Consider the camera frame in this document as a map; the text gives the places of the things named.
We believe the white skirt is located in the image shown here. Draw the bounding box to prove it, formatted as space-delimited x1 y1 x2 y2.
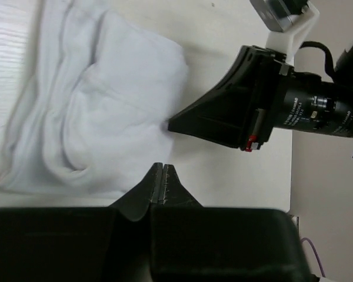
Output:
0 1 188 199

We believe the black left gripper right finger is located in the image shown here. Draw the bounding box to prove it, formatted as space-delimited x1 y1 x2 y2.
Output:
150 164 311 281

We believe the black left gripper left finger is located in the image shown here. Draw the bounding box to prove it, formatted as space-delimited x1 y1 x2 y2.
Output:
0 163 162 281

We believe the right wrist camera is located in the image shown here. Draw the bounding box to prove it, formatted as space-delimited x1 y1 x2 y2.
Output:
250 0 320 64

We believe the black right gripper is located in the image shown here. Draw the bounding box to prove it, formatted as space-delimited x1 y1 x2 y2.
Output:
168 46 353 152

